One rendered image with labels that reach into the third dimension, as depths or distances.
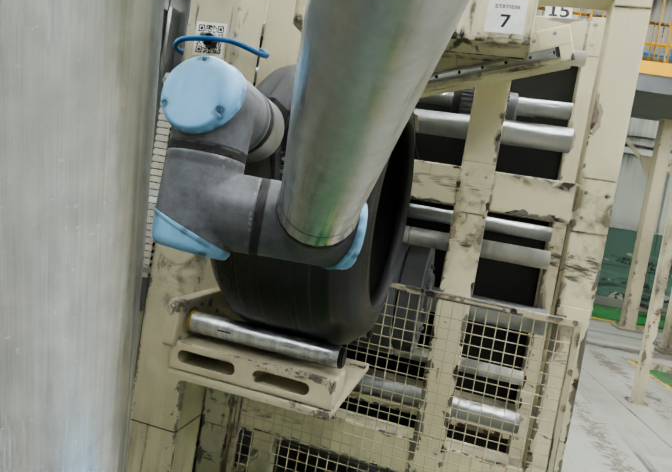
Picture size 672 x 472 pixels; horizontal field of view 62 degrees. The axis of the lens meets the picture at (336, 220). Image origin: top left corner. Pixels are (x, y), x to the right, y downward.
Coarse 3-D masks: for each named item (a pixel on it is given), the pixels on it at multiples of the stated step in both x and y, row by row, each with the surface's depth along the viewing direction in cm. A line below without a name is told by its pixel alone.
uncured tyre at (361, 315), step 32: (288, 96) 104; (384, 192) 150; (384, 224) 150; (256, 256) 100; (384, 256) 146; (224, 288) 108; (256, 288) 104; (288, 288) 101; (320, 288) 99; (352, 288) 101; (384, 288) 133; (256, 320) 113; (288, 320) 108; (320, 320) 104; (352, 320) 107
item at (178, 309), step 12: (216, 288) 132; (180, 300) 115; (192, 300) 119; (204, 300) 124; (216, 300) 130; (168, 312) 114; (180, 312) 115; (216, 312) 131; (228, 312) 138; (168, 324) 114; (180, 324) 116; (168, 336) 114; (180, 336) 116
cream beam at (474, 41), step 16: (304, 0) 145; (480, 0) 134; (528, 0) 131; (464, 16) 135; (480, 16) 134; (528, 16) 131; (464, 32) 135; (480, 32) 134; (496, 32) 133; (528, 32) 131; (448, 48) 145; (464, 48) 142; (480, 48) 140; (496, 48) 138; (512, 48) 136; (528, 48) 134
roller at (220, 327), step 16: (192, 320) 117; (208, 320) 116; (224, 320) 116; (224, 336) 115; (240, 336) 114; (256, 336) 113; (272, 336) 113; (288, 336) 112; (288, 352) 112; (304, 352) 110; (320, 352) 110; (336, 352) 109
